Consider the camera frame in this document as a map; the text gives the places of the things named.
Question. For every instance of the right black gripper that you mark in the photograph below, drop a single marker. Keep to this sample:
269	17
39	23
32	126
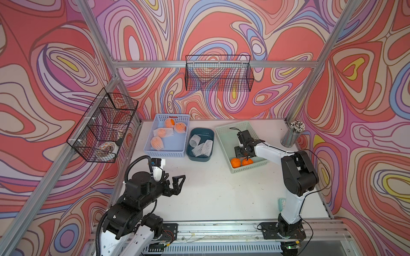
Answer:
237	152

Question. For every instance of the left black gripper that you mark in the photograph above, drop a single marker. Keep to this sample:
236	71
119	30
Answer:
176	189

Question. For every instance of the white foam net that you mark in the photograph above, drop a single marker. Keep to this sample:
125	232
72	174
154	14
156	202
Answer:
194	140
207	148
198	151

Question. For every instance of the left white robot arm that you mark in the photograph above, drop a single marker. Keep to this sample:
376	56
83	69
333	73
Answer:
124	229

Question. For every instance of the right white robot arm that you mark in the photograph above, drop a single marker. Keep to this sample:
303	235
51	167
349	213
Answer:
299	176

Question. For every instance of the mint green perforated basket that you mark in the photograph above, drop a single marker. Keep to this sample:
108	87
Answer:
228	140

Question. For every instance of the lavender perforated plastic basket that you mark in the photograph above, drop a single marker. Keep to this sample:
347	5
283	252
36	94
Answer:
175	145

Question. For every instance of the dark teal plastic tray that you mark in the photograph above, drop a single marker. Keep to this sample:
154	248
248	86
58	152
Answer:
205	134

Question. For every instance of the metal cup of pencils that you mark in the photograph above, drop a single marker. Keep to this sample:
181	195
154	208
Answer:
295	129

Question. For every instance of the small mint alarm clock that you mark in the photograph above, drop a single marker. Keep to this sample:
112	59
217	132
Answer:
281	203

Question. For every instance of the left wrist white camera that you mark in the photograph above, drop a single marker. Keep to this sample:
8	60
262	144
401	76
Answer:
158	168

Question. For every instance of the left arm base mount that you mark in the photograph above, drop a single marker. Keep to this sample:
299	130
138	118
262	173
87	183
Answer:
164	232

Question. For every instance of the tape roll in wire basket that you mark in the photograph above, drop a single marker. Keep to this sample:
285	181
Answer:
107	150

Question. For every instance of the black wire basket back wall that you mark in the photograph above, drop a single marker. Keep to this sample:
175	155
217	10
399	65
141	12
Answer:
218	72

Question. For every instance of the black wire basket wall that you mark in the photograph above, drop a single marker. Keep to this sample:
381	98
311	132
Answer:
107	119
218	72

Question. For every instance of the black wire basket left wall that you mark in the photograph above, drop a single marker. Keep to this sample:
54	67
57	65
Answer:
107	119

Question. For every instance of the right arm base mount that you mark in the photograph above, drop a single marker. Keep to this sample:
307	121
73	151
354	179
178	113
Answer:
282	231

